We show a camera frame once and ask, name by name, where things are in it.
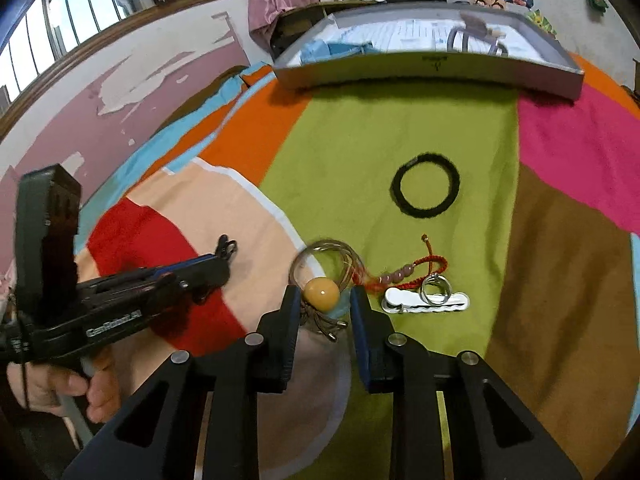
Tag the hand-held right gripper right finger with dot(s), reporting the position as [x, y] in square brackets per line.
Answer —
[359, 320]

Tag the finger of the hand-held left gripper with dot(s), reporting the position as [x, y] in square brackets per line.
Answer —
[210, 280]
[185, 266]

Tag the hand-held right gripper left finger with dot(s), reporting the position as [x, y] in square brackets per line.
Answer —
[294, 310]

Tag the small black hair clip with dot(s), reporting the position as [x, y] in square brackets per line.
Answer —
[225, 249]

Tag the grey cardboard box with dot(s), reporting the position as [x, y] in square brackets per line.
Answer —
[425, 67]

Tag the person's left hand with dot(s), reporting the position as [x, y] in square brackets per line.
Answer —
[50, 385]

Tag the white hair clip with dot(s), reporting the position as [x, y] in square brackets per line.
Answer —
[400, 303]

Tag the multicolour patchwork blanket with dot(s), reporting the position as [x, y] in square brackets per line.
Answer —
[350, 160]

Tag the window with metal bars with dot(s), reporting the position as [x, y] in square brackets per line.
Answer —
[30, 45]

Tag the wooden desk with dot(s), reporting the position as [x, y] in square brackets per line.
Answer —
[295, 17]

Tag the white printed paper sheet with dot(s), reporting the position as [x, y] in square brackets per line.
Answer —
[405, 32]

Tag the green wall card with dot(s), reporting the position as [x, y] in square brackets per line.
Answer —
[597, 1]

